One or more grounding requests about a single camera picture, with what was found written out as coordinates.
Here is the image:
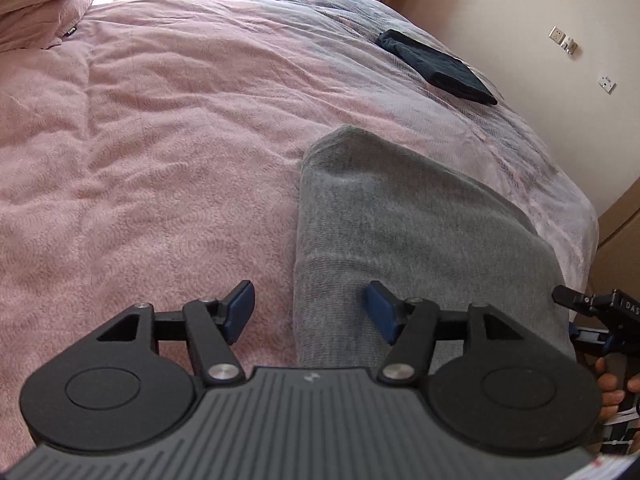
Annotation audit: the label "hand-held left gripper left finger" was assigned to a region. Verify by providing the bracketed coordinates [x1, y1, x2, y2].
[95, 281, 256, 387]

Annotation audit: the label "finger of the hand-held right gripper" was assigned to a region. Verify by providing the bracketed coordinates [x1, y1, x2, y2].
[552, 285, 601, 317]
[569, 325, 608, 357]

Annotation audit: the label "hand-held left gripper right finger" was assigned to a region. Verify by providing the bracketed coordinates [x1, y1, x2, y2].
[363, 281, 526, 387]

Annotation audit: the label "grey sweatpants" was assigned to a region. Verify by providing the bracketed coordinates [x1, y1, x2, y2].
[292, 126, 576, 371]

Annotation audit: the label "dark blue garment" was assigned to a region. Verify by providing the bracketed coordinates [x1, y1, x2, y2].
[376, 29, 499, 107]

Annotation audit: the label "person's right hand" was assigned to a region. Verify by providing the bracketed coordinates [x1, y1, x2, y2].
[595, 357, 627, 422]

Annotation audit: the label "light wooden furniture panel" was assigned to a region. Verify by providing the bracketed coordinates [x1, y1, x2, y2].
[595, 172, 640, 311]

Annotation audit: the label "pink grey herringbone bed blanket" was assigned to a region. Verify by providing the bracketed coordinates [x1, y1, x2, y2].
[0, 0, 600, 411]

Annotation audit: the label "pink pillow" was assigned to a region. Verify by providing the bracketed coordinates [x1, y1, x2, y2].
[0, 0, 108, 53]

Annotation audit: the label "wall outlet with plug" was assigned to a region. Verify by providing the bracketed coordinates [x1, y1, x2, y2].
[549, 25, 580, 55]

